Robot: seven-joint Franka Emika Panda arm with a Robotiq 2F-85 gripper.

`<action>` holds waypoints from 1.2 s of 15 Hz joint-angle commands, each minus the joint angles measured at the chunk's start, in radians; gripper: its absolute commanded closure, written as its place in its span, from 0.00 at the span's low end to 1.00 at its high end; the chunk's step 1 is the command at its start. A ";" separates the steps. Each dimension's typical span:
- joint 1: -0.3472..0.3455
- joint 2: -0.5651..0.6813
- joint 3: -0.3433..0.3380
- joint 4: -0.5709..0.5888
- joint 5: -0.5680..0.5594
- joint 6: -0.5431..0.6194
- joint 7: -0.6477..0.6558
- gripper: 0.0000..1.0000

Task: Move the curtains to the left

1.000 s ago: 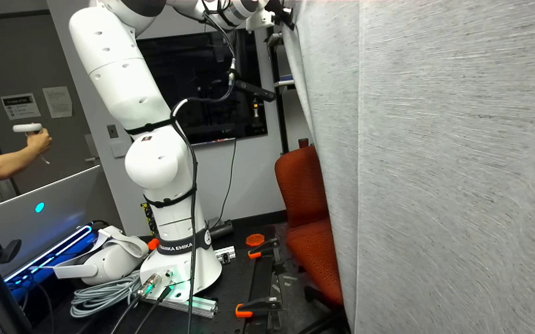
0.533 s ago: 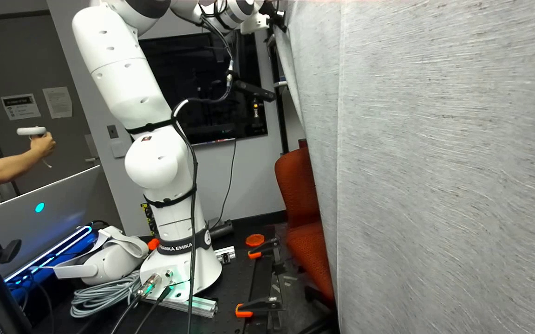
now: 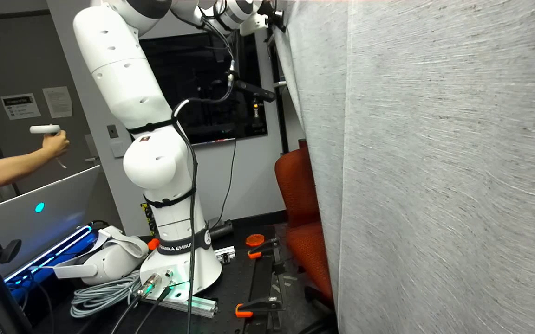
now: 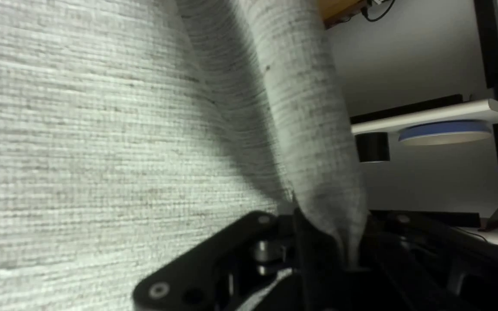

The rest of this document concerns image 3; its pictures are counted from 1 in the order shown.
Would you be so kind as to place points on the white VR headset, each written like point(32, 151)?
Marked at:
point(110, 253)

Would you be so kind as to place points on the black wall monitor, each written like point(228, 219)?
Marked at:
point(217, 86)

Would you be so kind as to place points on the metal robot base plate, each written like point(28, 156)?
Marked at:
point(184, 299)

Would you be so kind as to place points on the grey paper door sign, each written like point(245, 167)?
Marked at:
point(58, 102)

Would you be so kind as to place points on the blue case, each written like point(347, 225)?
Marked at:
point(26, 266)

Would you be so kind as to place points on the grey woven fabric curtain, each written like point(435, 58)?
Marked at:
point(440, 173)

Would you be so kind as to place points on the orange black bar clamp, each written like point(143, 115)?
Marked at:
point(251, 308)
point(258, 242)

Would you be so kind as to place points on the person's bare hand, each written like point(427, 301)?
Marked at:
point(54, 143)

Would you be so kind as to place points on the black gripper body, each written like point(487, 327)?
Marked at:
point(271, 13)

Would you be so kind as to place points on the white handheld controller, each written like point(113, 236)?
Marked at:
point(43, 128)

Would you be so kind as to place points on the person's bare forearm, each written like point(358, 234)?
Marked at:
point(4, 167)

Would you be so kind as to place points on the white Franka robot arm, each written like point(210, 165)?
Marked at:
point(149, 154)

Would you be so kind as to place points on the white printed door sign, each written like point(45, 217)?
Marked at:
point(19, 104)

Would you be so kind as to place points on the orange mesh office chair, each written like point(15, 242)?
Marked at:
point(301, 204)

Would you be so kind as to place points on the grey panel with cyan light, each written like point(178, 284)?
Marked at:
point(37, 210)

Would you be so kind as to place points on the wall light switch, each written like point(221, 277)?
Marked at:
point(113, 130)

